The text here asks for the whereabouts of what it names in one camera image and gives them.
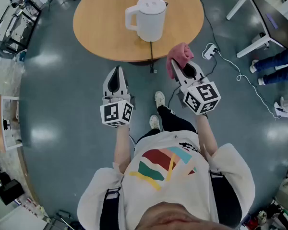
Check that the person's right white shoe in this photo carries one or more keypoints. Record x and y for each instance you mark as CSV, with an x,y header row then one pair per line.
x,y
159,99

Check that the black striped trousers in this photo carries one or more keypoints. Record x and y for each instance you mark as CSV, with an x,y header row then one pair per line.
x,y
172,120

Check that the person's left forearm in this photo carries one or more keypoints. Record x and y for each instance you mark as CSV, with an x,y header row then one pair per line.
x,y
122,147

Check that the pink cloth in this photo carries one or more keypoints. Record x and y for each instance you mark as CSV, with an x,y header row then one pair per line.
x,y
180,53

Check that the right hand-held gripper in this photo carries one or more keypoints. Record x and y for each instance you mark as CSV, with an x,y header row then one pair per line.
x,y
201,97

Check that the person's head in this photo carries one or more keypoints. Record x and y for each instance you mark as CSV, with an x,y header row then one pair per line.
x,y
172,219

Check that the person's left white shoe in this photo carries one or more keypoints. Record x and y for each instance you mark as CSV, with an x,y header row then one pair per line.
x,y
154,122

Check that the white power strip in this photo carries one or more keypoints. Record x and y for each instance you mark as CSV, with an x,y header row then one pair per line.
x,y
210,51

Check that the person's white shoe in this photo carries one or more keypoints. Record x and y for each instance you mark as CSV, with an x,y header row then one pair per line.
x,y
154,122
159,99

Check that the black case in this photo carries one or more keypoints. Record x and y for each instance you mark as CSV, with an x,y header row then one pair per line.
x,y
9,192

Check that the person's right forearm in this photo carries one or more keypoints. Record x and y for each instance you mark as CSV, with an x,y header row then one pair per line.
x,y
206,135

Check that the black metal frame cart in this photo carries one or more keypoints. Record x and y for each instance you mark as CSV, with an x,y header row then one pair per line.
x,y
13,36

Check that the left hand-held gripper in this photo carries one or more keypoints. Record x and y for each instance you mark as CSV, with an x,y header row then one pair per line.
x,y
115,111

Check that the white printed t-shirt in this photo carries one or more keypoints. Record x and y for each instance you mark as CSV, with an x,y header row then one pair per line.
x,y
177,193

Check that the dark desk with white legs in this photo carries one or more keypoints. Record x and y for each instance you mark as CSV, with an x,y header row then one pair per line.
x,y
266,6

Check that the white kettle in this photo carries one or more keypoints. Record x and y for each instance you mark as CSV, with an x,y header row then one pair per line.
x,y
151,20

